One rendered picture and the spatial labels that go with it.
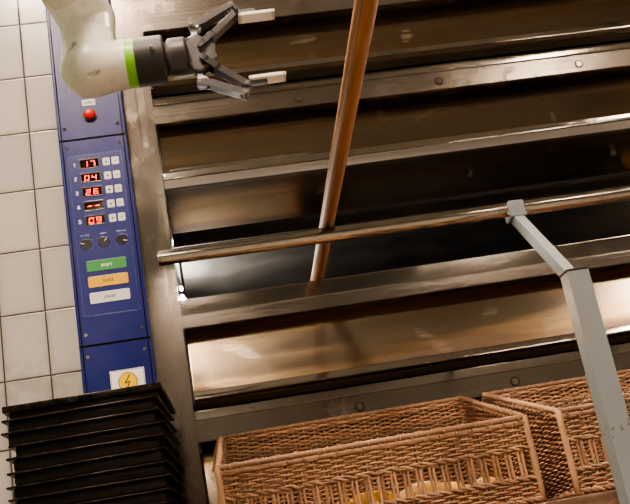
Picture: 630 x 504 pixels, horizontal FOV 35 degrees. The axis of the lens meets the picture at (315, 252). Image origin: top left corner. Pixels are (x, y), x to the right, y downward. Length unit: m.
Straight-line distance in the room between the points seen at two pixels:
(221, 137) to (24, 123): 0.47
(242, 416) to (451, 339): 0.51
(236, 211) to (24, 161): 0.52
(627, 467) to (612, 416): 0.08
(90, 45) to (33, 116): 0.66
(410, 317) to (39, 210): 0.90
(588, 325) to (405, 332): 0.66
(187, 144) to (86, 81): 0.63
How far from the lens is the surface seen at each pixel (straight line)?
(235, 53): 2.56
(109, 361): 2.25
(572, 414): 1.82
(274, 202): 2.34
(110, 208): 2.36
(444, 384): 2.29
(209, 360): 2.27
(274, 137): 2.46
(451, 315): 2.35
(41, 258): 2.37
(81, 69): 1.87
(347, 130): 1.57
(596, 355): 1.75
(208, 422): 2.23
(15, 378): 2.31
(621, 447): 1.73
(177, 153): 2.44
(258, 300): 2.29
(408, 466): 1.74
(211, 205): 2.31
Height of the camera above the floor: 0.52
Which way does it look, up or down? 18 degrees up
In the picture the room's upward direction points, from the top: 10 degrees counter-clockwise
